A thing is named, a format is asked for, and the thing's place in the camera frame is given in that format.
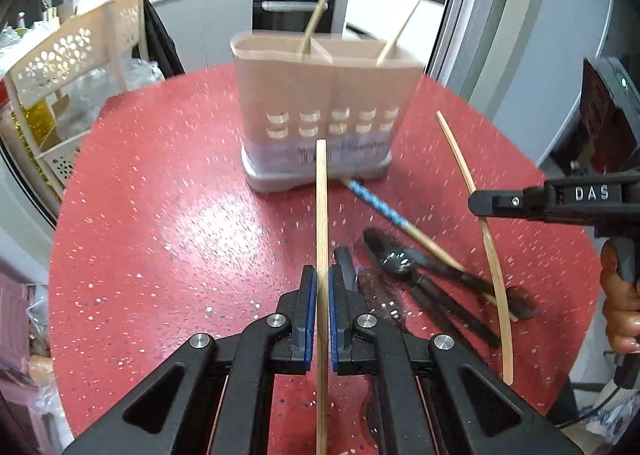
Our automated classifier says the black built-in oven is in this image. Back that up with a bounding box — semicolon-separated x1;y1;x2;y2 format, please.
252;0;338;33

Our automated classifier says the dark handled metal spoon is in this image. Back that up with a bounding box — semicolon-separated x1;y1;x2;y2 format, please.
334;245;408;336
362;227;501;351
400;247;540;321

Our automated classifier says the beige plastic shelf rack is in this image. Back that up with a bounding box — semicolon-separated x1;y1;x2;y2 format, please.
5;0;151;191

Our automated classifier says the blue patterned wooden chopstick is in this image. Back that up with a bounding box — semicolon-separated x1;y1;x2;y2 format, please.
344;176;520;322

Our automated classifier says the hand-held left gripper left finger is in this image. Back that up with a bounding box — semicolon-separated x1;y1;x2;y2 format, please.
62;265;318;455

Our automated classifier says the pink plastic stool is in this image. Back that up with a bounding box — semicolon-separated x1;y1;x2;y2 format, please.
0;260;51;386

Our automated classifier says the yellow oil bottle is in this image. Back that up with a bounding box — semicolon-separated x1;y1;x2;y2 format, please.
10;100;58;146

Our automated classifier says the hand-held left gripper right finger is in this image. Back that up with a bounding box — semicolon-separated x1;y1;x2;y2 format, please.
330;262;581;455

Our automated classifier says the person's right hand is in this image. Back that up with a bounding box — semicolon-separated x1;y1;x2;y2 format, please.
600;240;640;355

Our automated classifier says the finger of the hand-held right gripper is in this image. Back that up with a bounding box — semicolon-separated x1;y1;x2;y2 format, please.
468;185;551;222

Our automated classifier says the crumpled clear plastic bag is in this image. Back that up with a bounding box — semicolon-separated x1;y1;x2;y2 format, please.
22;295;66;431

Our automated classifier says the grey sliding door frame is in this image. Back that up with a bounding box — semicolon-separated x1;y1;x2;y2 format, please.
425;0;616;101

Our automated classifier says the beige plastic utensil holder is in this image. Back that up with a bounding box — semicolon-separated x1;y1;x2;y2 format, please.
230;32;426;193

